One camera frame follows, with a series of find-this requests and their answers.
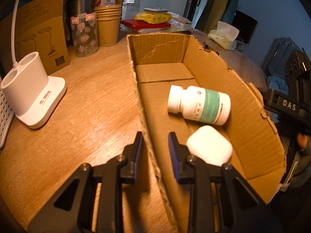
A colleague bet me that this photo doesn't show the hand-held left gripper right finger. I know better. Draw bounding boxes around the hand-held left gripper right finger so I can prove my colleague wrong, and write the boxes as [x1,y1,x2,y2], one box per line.
[168,131,283,233]

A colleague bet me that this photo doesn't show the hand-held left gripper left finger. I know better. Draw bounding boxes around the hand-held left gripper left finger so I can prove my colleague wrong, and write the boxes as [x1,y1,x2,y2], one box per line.
[27,131,144,233]

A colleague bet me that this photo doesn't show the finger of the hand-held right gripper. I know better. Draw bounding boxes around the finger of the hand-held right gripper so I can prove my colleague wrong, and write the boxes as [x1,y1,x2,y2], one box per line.
[258,87,275,111]

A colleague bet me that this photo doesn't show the white earbuds case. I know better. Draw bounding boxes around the white earbuds case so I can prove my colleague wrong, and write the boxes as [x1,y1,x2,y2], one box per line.
[186,125,233,167]

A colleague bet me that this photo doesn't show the cardboard box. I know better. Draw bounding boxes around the cardboard box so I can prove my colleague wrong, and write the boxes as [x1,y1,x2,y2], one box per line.
[126,33,286,233]

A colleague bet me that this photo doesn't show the white pill bottle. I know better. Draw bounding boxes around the white pill bottle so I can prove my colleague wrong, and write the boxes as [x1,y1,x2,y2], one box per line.
[167,85,231,126]

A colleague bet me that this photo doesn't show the bunch of keys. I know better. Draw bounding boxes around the bunch of keys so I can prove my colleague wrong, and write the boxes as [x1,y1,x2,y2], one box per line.
[201,41,220,56]

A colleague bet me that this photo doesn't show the person's right hand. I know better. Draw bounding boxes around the person's right hand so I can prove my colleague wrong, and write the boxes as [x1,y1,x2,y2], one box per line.
[290,131,311,187]

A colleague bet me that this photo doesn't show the blue printed blanket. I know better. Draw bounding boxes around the blue printed blanket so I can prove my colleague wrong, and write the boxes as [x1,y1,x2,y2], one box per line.
[266,74,288,95]

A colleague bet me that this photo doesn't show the yellow tissue box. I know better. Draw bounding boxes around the yellow tissue box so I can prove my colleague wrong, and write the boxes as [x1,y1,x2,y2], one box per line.
[207,21,240,51]

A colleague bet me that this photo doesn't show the black television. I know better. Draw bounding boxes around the black television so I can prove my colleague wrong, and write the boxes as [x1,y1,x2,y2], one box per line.
[231,10,258,44]

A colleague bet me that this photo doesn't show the teal curtain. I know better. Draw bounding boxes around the teal curtain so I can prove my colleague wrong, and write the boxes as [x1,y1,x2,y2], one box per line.
[219,0,236,33]

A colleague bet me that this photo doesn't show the white plastic packets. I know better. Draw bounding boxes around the white plastic packets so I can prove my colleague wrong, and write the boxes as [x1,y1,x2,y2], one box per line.
[168,12,193,28]

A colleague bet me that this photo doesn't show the white lamp base holder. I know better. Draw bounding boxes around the white lamp base holder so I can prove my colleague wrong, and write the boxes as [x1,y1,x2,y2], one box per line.
[0,0,68,130]

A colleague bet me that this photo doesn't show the floral glass jar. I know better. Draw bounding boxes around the floral glass jar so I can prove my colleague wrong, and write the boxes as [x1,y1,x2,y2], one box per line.
[70,12,99,57]

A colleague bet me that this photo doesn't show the stack of paper cups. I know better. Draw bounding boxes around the stack of paper cups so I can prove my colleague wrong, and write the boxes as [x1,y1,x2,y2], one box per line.
[93,4,122,47]

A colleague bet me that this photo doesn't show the red book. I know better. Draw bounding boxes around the red book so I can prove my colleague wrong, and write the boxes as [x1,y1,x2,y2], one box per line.
[121,19,171,30]

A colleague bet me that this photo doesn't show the yellow packet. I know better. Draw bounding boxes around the yellow packet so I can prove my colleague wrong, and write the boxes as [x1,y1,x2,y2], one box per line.
[135,12,172,24]

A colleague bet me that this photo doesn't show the white perforated basket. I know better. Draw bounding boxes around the white perforated basket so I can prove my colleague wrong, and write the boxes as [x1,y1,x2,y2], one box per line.
[0,87,15,148]

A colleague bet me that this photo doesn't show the flat white device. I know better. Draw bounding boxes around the flat white device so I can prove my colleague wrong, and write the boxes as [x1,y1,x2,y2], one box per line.
[143,7,168,14]

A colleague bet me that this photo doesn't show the steel thermos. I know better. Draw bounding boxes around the steel thermos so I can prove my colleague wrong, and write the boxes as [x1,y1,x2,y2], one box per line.
[64,0,95,46]

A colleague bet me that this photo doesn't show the brown lamp packaging box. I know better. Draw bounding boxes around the brown lamp packaging box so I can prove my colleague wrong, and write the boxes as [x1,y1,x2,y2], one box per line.
[0,0,71,76]

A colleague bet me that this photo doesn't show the black sliding door frame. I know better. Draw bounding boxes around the black sliding door frame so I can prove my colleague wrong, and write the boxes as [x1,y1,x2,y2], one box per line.
[184,0,203,28]

